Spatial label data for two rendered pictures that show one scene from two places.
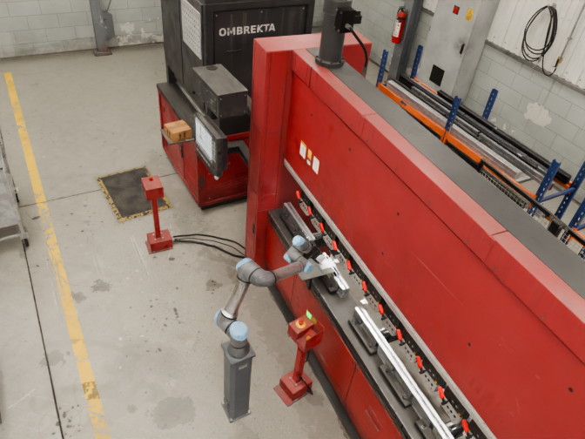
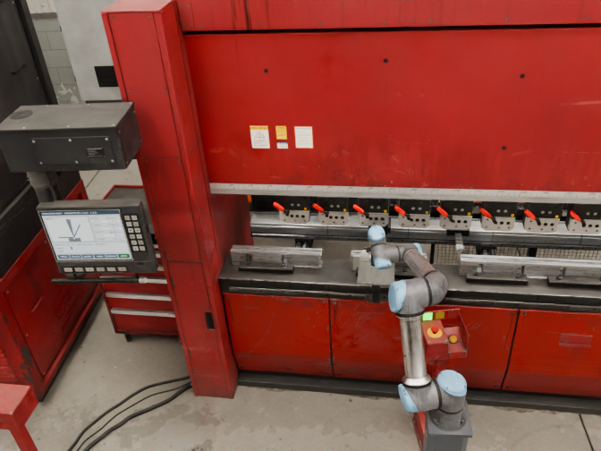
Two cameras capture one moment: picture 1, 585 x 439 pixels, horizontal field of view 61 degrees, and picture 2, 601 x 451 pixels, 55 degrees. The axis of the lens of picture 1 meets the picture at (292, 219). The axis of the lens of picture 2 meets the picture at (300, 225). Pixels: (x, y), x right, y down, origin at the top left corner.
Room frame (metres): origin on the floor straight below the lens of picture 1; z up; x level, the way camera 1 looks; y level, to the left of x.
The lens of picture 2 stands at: (1.41, 1.80, 2.83)
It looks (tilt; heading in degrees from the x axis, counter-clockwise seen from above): 34 degrees down; 310
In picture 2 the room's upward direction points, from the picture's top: 4 degrees counter-clockwise
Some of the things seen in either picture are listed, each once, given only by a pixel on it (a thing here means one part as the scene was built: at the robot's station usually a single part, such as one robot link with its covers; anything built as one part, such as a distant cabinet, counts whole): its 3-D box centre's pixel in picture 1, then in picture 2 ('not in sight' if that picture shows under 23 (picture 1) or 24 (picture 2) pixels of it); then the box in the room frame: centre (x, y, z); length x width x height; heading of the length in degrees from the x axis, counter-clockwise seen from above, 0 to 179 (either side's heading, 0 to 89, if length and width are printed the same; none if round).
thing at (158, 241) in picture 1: (155, 214); (29, 449); (3.64, 1.33, 0.41); 0.25 x 0.20 x 0.83; 119
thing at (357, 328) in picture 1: (362, 335); (495, 278); (2.12, -0.57, 0.89); 0.30 x 0.05 x 0.03; 29
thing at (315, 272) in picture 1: (312, 267); (376, 268); (2.60, -0.19, 1.00); 0.26 x 0.18 x 0.01; 119
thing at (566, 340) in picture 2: (373, 418); (575, 340); (1.70, -0.68, 0.58); 0.15 x 0.02 x 0.07; 29
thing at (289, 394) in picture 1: (292, 385); (435, 428); (2.19, -0.16, 0.06); 0.25 x 0.20 x 0.12; 132
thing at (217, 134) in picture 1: (211, 143); (102, 234); (3.46, 0.73, 1.42); 0.45 x 0.12 x 0.36; 35
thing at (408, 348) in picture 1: (413, 343); (586, 214); (1.82, -0.80, 1.26); 0.15 x 0.09 x 0.17; 29
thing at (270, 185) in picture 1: (298, 170); (205, 202); (3.61, 0.00, 1.15); 0.85 x 0.25 x 2.30; 119
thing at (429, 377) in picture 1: (434, 372); not in sight; (1.65, -0.89, 1.26); 0.15 x 0.09 x 0.17; 29
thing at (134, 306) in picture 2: not in sight; (151, 269); (4.16, 0.10, 0.50); 0.50 x 0.50 x 1.00; 29
